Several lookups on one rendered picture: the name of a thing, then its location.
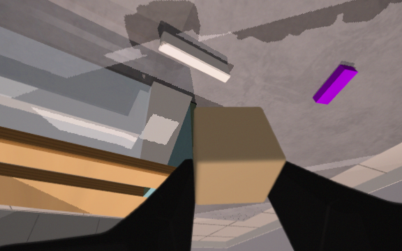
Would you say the purple block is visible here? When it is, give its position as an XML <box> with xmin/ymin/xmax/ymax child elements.
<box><xmin>313</xmin><ymin>65</ymin><xmax>358</xmax><ymax>105</ymax></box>

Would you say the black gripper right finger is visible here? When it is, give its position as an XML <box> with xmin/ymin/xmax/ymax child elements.
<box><xmin>267</xmin><ymin>161</ymin><xmax>402</xmax><ymax>251</ymax></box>

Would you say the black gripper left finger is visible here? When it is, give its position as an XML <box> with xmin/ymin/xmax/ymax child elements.
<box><xmin>0</xmin><ymin>159</ymin><xmax>195</xmax><ymax>251</ymax></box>

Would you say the tan block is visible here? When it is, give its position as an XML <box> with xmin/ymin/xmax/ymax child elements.
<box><xmin>193</xmin><ymin>107</ymin><xmax>286</xmax><ymax>205</ymax></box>

